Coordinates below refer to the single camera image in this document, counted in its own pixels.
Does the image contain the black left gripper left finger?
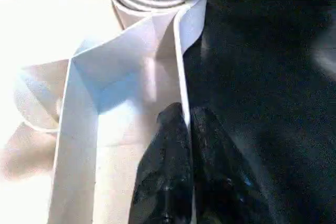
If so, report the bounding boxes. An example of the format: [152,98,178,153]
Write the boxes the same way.
[129,102,195,224]

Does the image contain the black plastic mat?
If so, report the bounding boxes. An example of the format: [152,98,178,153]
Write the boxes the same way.
[181,0,336,224]

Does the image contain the white plastic table top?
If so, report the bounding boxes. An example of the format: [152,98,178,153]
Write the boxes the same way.
[0,0,209,224]

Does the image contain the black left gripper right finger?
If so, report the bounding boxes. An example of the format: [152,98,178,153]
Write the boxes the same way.
[190,107,274,224]

